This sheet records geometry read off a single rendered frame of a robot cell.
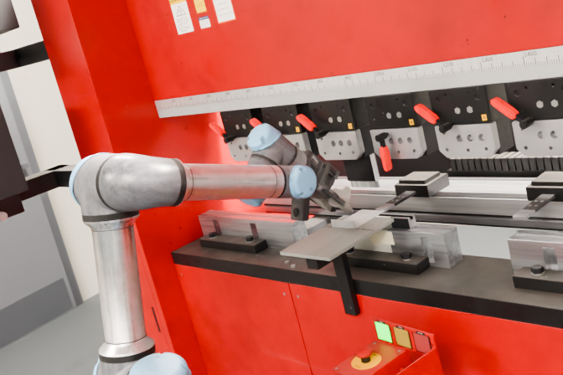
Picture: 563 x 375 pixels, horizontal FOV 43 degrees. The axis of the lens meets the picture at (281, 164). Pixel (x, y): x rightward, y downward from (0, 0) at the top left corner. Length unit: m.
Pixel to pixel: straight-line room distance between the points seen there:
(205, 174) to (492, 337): 0.76
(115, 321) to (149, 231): 1.05
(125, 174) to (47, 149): 3.70
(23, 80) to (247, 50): 3.09
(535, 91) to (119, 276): 0.93
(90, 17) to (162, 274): 0.91
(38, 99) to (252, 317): 3.05
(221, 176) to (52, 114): 3.70
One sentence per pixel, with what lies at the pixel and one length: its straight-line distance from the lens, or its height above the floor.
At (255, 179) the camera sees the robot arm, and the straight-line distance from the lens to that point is 1.52.
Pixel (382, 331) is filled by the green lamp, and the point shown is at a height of 0.81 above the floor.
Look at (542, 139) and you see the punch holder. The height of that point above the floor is 1.21.
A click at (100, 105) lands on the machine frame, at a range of 2.46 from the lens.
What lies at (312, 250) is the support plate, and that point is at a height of 1.00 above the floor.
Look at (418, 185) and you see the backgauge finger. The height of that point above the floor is 1.02.
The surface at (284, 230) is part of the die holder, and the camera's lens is 2.26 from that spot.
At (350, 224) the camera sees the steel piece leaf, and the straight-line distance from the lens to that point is 1.93.
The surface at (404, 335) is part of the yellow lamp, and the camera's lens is 1.73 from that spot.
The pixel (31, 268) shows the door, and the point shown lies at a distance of 4.96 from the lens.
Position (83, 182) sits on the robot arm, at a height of 1.37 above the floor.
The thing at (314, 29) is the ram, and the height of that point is 1.53.
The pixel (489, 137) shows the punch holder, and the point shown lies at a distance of 1.66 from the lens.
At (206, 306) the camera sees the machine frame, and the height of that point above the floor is 0.68.
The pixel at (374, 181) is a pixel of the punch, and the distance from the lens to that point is 1.95.
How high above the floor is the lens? 1.61
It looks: 12 degrees down
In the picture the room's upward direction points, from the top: 14 degrees counter-clockwise
